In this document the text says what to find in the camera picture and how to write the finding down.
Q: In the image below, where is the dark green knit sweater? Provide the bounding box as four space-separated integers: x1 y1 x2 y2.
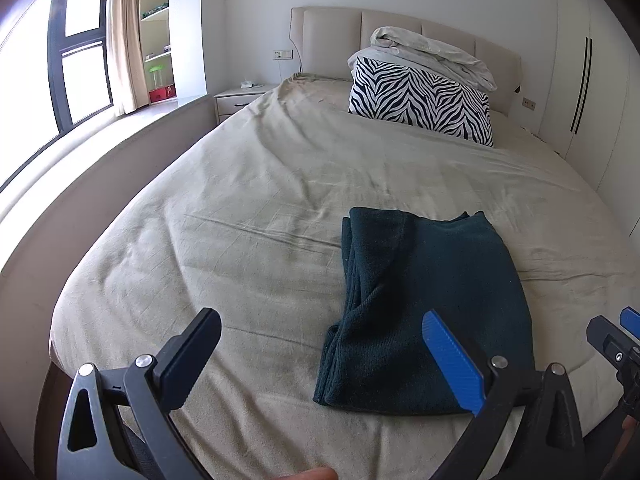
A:
314 207 535 416

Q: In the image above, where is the white wardrobe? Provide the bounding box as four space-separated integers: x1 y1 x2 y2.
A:
540 0 639 236

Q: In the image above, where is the white nightstand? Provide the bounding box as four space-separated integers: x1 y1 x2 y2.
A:
214 84 276 124

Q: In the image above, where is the white wall shelf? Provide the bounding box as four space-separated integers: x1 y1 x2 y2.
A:
140 0 174 92

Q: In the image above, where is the wall socket right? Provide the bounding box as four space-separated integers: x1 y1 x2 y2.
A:
522 98 536 110

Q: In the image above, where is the wall socket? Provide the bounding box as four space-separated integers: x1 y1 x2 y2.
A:
272 49 294 62
522 98 536 110

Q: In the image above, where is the person left hand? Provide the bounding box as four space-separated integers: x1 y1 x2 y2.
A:
276 467 338 480

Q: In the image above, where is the person right hand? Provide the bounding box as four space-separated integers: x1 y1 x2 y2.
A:
602 416 639 479

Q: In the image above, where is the zebra print pillow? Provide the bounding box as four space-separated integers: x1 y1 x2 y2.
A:
348 56 494 148

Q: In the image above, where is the red box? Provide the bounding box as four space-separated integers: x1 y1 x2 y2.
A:
149 84 176 103

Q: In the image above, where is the beige upholstered headboard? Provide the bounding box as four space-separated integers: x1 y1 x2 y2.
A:
290 6 523 115

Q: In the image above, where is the wall socket left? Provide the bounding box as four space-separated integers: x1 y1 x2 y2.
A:
272 49 294 62

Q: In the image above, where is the beige curtain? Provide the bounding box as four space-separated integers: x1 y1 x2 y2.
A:
106 0 150 117

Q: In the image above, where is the crumpled white duvet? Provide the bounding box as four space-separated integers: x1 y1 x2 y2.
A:
347 26 498 93

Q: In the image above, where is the black framed window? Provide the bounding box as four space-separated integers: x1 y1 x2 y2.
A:
1 0 113 188

